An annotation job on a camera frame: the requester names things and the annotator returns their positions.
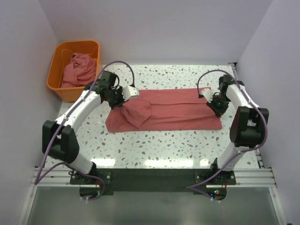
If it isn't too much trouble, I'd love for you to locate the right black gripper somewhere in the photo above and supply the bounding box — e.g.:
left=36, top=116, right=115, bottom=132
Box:
left=207, top=94, right=230, bottom=118

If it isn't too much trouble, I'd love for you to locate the pink t shirt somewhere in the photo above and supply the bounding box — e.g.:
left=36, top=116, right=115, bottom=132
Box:
left=105, top=89, right=222, bottom=133
left=61, top=52, right=97, bottom=88

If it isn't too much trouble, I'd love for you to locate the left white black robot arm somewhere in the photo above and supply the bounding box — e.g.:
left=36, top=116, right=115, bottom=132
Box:
left=42, top=71, right=139, bottom=184

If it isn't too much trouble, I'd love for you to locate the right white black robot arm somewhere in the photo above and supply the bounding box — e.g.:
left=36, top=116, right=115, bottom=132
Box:
left=199, top=75, right=269, bottom=184

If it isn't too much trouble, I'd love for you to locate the pink t shirt in basket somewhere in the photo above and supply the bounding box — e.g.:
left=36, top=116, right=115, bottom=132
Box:
left=61, top=52, right=97, bottom=88

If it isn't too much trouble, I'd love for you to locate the orange plastic laundry basket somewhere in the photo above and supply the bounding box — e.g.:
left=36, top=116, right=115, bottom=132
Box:
left=46, top=40, right=103, bottom=102

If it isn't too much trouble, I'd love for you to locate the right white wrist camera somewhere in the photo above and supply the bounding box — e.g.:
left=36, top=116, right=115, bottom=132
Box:
left=199, top=88, right=214, bottom=102

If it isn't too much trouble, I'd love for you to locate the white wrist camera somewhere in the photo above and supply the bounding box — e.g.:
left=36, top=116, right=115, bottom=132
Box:
left=199, top=88, right=214, bottom=102
left=122, top=86, right=140, bottom=101

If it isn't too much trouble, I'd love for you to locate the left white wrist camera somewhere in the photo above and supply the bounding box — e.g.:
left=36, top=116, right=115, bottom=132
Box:
left=122, top=86, right=140, bottom=101

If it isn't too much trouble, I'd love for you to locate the aluminium front rail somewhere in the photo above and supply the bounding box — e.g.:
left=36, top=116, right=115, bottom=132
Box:
left=39, top=167, right=277, bottom=188

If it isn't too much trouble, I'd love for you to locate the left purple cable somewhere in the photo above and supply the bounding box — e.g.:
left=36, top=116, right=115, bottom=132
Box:
left=34, top=60, right=136, bottom=202

